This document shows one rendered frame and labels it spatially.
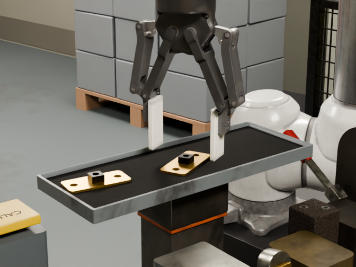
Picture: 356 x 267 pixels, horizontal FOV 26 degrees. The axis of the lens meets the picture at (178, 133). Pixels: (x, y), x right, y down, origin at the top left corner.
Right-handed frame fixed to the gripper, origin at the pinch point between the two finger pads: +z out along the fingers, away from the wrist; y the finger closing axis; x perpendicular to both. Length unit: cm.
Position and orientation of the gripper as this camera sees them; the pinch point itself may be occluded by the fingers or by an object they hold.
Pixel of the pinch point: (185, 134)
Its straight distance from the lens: 102.6
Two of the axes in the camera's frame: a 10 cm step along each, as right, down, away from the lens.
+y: 8.9, 1.5, -4.3
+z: 0.0, 9.5, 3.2
